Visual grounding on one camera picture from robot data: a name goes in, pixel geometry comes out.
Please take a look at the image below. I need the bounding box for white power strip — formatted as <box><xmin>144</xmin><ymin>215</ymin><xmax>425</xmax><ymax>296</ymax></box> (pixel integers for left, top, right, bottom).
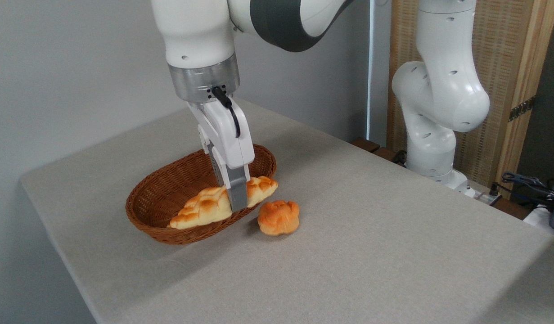
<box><xmin>465</xmin><ymin>186</ymin><xmax>503</xmax><ymax>206</ymax></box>

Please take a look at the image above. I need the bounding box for bundle of dark cables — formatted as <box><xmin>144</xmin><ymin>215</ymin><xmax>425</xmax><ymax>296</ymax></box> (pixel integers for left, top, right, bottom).
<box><xmin>494</xmin><ymin>171</ymin><xmax>554</xmax><ymax>213</ymax></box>

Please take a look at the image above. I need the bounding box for round orange bread roll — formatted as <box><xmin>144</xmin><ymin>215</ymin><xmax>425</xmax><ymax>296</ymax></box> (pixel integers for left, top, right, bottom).
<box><xmin>257</xmin><ymin>200</ymin><xmax>301</xmax><ymax>237</ymax></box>

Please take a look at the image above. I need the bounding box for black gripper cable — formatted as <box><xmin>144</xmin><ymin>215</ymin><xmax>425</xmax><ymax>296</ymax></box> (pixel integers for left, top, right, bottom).
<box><xmin>212</xmin><ymin>85</ymin><xmax>241</xmax><ymax>138</ymax></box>

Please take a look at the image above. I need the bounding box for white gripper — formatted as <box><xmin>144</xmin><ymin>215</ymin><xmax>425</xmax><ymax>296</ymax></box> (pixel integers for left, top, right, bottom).
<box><xmin>188</xmin><ymin>96</ymin><xmax>256</xmax><ymax>213</ymax></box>

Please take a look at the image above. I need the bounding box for metal screen hinge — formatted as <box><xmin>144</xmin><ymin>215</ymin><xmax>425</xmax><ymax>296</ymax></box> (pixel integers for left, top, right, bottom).
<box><xmin>508</xmin><ymin>96</ymin><xmax>536</xmax><ymax>122</ymax></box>

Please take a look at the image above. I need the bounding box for long braided bread loaf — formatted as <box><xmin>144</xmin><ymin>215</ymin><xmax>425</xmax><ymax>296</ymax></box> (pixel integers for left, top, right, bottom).
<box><xmin>169</xmin><ymin>175</ymin><xmax>279</xmax><ymax>230</ymax></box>

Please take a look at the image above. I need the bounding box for wooden framed woven screen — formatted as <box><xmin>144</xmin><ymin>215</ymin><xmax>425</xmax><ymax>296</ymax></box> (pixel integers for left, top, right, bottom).
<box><xmin>387</xmin><ymin>0</ymin><xmax>554</xmax><ymax>198</ymax></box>

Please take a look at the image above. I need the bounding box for brown wicker oval basket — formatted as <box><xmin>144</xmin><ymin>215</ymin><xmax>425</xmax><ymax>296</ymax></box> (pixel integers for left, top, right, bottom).
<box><xmin>125</xmin><ymin>144</ymin><xmax>278</xmax><ymax>246</ymax></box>

